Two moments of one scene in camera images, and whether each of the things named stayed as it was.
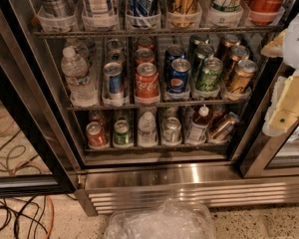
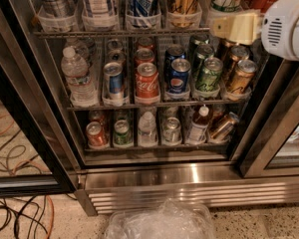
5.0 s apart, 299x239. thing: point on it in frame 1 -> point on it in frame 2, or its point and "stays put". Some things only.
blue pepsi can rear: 172,53 stays put
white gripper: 298,42 -> 284,29
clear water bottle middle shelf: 77,77 stays put
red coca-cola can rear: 146,42 stays put
